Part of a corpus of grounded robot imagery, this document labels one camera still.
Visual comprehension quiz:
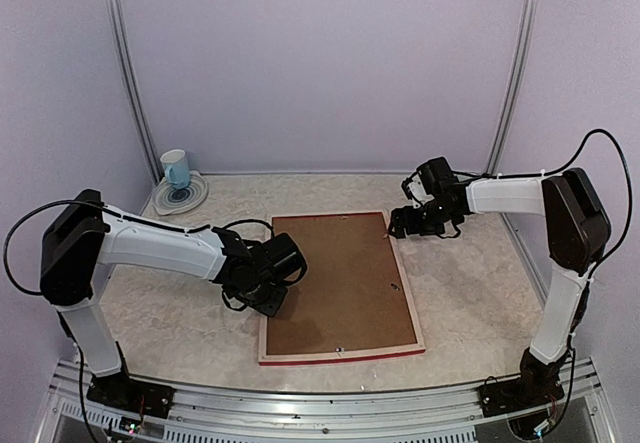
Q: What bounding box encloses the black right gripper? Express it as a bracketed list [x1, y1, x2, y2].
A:
[389, 198, 457, 238]

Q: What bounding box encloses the brown backing board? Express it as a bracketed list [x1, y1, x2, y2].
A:
[264, 214, 420, 357]

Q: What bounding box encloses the red wooden picture frame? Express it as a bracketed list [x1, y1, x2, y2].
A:
[258, 210, 429, 367]

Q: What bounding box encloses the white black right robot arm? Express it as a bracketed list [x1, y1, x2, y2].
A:
[387, 157, 618, 407]

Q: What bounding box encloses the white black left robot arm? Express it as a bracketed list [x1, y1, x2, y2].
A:
[2, 189, 308, 408]

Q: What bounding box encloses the white blue swirl plate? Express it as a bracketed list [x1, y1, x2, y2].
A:
[151, 170, 209, 216]

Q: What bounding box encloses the light blue mug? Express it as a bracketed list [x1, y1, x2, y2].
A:
[160, 149, 190, 190]

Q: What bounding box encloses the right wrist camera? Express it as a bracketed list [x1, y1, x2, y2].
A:
[401, 174, 431, 207]

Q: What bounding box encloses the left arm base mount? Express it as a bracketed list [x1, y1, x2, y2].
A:
[87, 343, 175, 419]

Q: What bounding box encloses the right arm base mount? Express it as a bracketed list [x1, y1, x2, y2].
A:
[477, 349, 570, 417]

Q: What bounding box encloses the front aluminium rail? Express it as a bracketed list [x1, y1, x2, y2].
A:
[34, 357, 621, 443]

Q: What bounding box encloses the right aluminium corner post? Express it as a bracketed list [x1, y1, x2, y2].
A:
[485, 0, 538, 174]

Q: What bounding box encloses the aluminium corner post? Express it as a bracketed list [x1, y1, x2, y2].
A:
[106, 0, 162, 185]
[485, 0, 538, 174]

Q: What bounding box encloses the left aluminium corner post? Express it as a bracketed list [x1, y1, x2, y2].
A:
[106, 0, 162, 185]

